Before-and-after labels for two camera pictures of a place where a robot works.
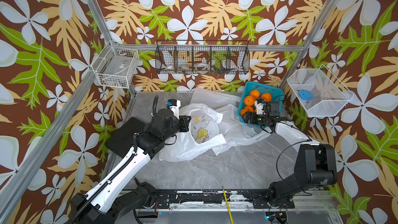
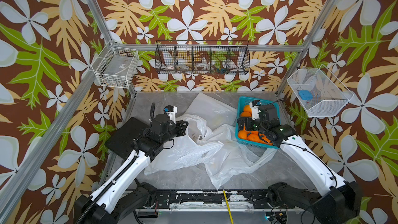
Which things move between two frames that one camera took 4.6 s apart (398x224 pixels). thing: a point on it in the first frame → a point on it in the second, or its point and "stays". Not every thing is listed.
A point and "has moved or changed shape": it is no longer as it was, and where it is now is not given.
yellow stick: (228, 205) stays
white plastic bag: (207, 96) → (216, 111)
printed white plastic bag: (203, 134) has moved or changed shape
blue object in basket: (306, 95) stays
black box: (123, 140) stays
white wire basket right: (321, 95) stays
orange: (248, 108) → (254, 137)
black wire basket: (202, 56) stays
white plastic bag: (235, 133) → (233, 158)
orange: (255, 93) → (247, 109)
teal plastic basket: (276, 95) → (245, 101)
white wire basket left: (115, 66) stays
